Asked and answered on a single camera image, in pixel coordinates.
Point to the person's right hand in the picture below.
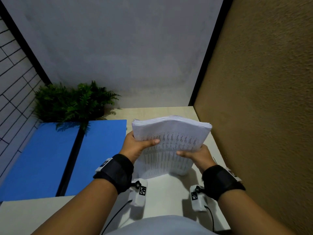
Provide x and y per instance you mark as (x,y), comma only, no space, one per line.
(200,157)

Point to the person's left hand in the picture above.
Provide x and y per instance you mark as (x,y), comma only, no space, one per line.
(133,146)

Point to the person's left thumb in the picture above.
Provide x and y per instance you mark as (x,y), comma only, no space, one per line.
(150,143)

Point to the person's right thumb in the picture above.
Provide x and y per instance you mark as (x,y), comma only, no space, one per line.
(187,154)

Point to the stack of printed white papers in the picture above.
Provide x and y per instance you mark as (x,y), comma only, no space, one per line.
(168,144)

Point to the person's right forearm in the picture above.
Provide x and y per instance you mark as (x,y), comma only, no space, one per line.
(249,215)

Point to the person's left forearm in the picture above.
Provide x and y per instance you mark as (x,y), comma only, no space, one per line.
(80,210)

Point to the blue mat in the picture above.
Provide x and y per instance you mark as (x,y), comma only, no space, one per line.
(97,154)
(36,163)

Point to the person's grey shirt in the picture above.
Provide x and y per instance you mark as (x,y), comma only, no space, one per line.
(161,226)

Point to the green fern plant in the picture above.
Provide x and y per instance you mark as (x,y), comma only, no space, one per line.
(73,102)

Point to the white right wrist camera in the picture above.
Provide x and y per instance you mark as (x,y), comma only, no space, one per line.
(198,198)

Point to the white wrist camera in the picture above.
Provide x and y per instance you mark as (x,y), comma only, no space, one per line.
(139,193)
(198,198)

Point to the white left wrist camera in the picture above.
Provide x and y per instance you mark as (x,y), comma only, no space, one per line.
(139,193)

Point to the black corner post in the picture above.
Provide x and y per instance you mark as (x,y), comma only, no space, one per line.
(23,41)
(210,51)

